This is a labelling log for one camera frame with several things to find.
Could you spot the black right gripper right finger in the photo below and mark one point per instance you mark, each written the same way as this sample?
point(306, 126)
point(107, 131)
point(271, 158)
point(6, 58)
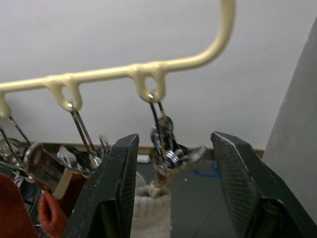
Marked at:
point(245, 188)

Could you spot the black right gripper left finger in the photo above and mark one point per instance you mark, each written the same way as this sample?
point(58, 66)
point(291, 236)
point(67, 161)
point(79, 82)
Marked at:
point(109, 188)

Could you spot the metal clip with cream tips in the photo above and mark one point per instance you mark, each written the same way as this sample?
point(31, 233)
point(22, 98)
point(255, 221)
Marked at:
point(29, 158)
point(81, 148)
point(171, 153)

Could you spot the blue tape mark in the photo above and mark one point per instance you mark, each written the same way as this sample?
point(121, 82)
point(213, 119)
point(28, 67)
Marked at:
point(205, 172)

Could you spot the small white cylinder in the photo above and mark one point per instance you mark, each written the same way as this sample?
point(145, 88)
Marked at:
point(143, 158)

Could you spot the white knit sock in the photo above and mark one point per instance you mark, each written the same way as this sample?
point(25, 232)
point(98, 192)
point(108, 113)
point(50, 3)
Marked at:
point(153, 210)

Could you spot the rust orange sock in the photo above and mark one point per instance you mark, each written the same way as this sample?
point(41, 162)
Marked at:
point(53, 210)
point(12, 208)

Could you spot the grey panel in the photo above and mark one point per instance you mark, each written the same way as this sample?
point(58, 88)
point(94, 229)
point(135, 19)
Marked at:
point(294, 124)

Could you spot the cream clip hanger frame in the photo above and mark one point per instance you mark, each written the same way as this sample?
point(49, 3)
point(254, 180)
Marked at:
point(138, 72)

